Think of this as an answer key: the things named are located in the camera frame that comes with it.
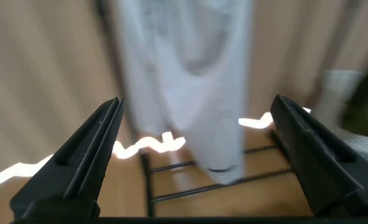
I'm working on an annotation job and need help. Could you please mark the pale grey shorts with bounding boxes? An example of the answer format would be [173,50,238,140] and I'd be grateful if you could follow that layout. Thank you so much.
[115,0,253,186]

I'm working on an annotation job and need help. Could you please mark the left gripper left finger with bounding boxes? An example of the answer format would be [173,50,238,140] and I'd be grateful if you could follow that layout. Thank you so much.
[9,97,125,218]

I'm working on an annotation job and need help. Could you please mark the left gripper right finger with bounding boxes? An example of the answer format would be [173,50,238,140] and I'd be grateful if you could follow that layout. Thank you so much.
[270,94,368,217]

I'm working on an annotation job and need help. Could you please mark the black clothes rack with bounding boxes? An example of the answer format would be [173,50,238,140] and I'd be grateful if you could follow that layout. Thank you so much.
[95,0,297,218]

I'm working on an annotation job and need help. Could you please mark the green printed garment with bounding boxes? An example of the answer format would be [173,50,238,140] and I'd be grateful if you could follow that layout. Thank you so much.
[341,46,368,140]

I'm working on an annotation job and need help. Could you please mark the beige curtain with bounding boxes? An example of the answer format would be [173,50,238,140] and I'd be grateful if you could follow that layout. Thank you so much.
[0,0,368,175]

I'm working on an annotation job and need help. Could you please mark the white laundry basket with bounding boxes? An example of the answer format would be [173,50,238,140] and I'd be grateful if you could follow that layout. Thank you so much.
[313,68,368,174]

